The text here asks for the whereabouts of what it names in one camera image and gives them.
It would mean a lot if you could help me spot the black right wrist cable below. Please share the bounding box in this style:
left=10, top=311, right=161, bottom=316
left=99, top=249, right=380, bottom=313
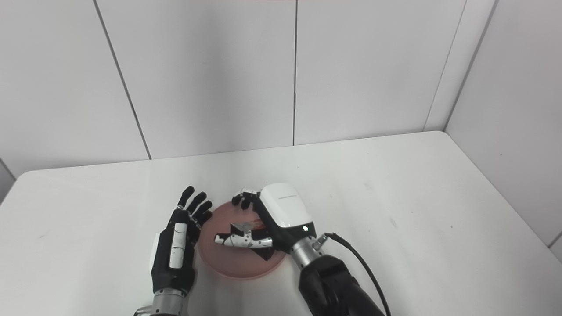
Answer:
left=323, top=232, right=392, bottom=316

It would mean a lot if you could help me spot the chocolate cake slice with fruit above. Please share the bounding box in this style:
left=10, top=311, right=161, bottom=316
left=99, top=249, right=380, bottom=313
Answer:
left=230, top=219, right=276, bottom=262

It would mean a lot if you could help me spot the pink round plate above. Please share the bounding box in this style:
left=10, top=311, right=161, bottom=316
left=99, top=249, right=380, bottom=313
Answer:
left=198, top=201, right=288, bottom=280

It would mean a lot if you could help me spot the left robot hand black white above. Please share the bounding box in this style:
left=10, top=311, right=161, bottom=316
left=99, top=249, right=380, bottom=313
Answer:
left=149, top=186, right=213, bottom=295

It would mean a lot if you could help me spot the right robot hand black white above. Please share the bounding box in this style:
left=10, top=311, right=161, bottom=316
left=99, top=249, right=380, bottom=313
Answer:
left=214, top=183, right=317, bottom=254

